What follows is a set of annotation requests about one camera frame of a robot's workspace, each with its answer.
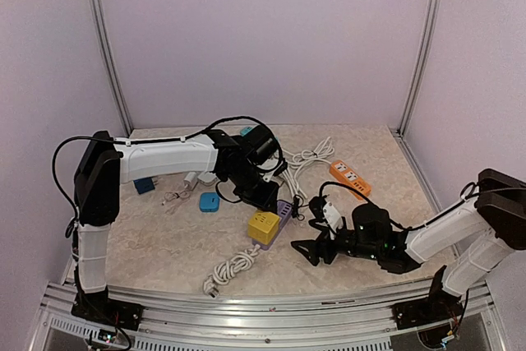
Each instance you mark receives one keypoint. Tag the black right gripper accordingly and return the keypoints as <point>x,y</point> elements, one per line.
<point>321,242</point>

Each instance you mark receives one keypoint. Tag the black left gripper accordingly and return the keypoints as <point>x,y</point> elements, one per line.
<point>265,201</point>

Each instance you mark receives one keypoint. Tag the yellow black plug adapter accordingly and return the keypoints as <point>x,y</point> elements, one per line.
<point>263,226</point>

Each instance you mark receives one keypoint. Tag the light blue small adapter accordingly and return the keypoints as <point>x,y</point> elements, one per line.
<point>209,202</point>

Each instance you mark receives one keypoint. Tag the white plug adapter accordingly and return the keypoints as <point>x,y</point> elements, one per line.
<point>207,179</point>

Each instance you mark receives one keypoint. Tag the white usb charger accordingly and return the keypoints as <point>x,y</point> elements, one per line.
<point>184,191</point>

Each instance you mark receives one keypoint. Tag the orange power strip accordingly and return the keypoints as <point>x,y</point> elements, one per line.
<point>342,173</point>

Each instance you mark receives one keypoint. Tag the blue cube adapter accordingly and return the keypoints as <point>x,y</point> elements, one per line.
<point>145,185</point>

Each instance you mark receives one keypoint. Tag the purple power strip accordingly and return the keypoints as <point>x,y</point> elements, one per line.
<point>284,211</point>

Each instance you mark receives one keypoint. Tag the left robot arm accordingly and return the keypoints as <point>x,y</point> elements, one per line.
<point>109,162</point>

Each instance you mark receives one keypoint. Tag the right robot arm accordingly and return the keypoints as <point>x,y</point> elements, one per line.
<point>493,208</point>

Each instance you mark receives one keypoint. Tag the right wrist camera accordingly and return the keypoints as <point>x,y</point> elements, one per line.
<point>326,213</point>

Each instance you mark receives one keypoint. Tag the aluminium front frame rail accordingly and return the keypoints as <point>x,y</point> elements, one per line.
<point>360,320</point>

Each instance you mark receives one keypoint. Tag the left aluminium corner post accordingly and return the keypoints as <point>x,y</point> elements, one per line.
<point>110,67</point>

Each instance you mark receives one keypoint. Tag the aluminium corner post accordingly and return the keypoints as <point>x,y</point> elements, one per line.
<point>110,67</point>
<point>424,50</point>

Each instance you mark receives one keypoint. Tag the right aluminium corner post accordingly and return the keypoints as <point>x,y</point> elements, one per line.
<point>424,50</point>

